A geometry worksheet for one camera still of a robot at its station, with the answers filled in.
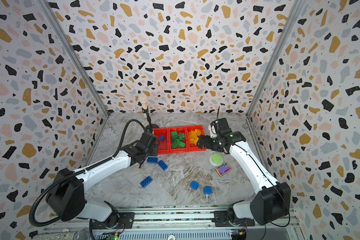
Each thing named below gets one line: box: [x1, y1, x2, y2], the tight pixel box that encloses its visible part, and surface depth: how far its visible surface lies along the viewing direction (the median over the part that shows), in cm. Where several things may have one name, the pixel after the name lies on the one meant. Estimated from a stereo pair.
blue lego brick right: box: [203, 186, 213, 195], surface depth 85 cm
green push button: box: [209, 152, 224, 166], surface depth 97 cm
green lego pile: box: [171, 131, 186, 149], surface depth 102 cm
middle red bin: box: [169, 126, 188, 154], surface depth 102 cm
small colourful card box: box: [215, 162, 233, 177], surface depth 93 cm
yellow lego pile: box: [188, 129, 202, 145], surface depth 108 cm
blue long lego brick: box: [140, 176, 153, 188], surface depth 87 cm
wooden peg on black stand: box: [139, 94, 160, 132], surface depth 97 cm
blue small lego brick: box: [189, 181, 200, 191], surface depth 87 cm
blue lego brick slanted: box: [158, 160, 168, 171], surface depth 94 cm
